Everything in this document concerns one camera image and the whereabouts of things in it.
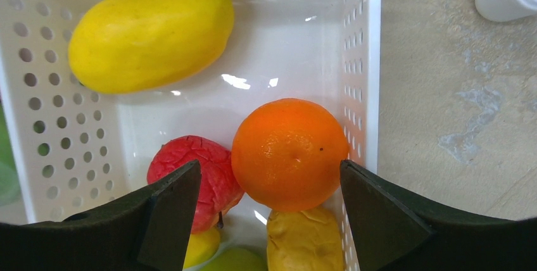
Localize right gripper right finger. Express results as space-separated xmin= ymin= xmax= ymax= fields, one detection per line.
xmin=340 ymin=160 xmax=536 ymax=270

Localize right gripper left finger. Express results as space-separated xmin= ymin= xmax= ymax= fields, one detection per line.
xmin=1 ymin=160 xmax=201 ymax=270

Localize red strawberry toy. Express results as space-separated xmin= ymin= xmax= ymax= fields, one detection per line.
xmin=146 ymin=135 xmax=244 ymax=234

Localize orange toy fruit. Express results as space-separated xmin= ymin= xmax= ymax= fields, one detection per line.
xmin=231 ymin=98 xmax=348 ymax=211

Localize green striped melon toy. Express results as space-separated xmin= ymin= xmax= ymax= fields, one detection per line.
xmin=1 ymin=108 xmax=20 ymax=206

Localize yellow pear toy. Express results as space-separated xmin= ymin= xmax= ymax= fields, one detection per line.
xmin=183 ymin=227 xmax=221 ymax=268

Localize orange-yellow potato toy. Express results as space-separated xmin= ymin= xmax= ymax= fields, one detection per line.
xmin=267 ymin=206 xmax=344 ymax=271

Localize green mango toy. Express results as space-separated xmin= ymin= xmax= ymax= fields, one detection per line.
xmin=200 ymin=248 xmax=267 ymax=271

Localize white plastic basket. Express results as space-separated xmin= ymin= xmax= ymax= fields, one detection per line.
xmin=1 ymin=0 xmax=381 ymax=225

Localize yellow mango toy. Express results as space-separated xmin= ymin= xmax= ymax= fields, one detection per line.
xmin=68 ymin=0 xmax=234 ymax=94

